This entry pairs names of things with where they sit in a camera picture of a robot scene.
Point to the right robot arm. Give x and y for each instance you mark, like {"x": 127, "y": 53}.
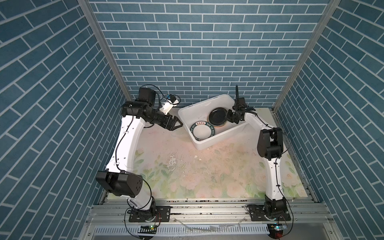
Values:
{"x": 270, "y": 147}

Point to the black round plate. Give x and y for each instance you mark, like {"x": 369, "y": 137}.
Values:
{"x": 217, "y": 117}

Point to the right aluminium corner post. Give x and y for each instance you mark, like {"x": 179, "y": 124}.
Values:
{"x": 319, "y": 28}

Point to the white plastic bin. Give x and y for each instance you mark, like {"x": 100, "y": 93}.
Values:
{"x": 200, "y": 111}

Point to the aluminium corner post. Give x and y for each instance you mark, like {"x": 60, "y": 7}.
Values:
{"x": 92, "y": 20}
{"x": 319, "y": 28}

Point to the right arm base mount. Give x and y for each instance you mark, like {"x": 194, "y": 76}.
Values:
{"x": 259, "y": 213}

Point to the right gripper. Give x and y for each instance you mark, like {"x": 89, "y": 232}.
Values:
{"x": 228, "y": 116}

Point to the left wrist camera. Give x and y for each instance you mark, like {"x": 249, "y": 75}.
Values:
{"x": 170, "y": 102}

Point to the left aluminium corner post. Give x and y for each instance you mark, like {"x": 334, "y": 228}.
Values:
{"x": 92, "y": 20}

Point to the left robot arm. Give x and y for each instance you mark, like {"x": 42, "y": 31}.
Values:
{"x": 118, "y": 178}

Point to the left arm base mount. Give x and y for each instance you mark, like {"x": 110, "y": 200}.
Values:
{"x": 150, "y": 213}

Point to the aluminium rail frame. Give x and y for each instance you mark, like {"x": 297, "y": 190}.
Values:
{"x": 211, "y": 219}

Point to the green rim plate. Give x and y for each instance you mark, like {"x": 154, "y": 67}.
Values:
{"x": 202, "y": 130}

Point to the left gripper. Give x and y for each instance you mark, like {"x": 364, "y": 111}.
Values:
{"x": 169, "y": 117}

